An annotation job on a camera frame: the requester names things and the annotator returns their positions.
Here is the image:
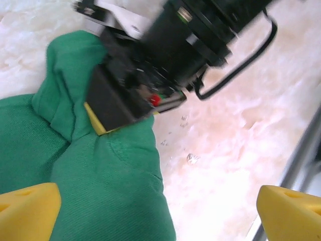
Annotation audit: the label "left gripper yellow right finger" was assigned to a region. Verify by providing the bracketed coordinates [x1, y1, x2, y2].
[258, 185, 321, 241]

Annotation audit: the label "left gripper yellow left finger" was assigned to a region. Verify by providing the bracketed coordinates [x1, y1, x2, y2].
[0, 182, 62, 241]

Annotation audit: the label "green long pants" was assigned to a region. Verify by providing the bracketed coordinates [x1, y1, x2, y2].
[0, 30, 178, 241]

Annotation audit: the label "aluminium table edge rail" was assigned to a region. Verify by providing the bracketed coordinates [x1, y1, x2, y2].
[247, 104, 321, 241]

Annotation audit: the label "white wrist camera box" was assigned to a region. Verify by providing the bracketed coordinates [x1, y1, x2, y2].
[72, 0, 157, 41]

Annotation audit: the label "black cable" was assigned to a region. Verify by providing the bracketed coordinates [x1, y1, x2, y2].
[194, 9, 278, 101]

